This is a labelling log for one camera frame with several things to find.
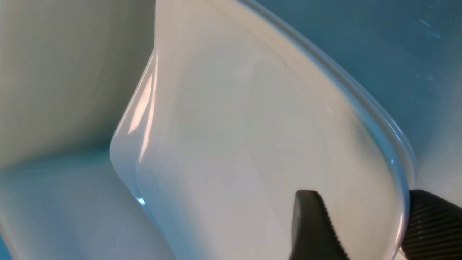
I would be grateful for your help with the white square plate in tub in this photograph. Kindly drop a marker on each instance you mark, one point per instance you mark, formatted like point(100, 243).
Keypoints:
point(394, 145)

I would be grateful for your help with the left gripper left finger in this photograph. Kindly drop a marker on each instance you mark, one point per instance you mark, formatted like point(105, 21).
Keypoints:
point(313, 234)

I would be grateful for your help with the large white square plate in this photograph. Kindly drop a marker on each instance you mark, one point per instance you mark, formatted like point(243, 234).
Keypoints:
point(228, 121)

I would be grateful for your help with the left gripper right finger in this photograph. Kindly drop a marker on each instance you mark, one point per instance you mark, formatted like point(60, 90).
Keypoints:
point(434, 231)

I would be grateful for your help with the large white plastic tub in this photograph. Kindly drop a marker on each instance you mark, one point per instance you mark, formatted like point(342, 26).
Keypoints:
point(69, 69)

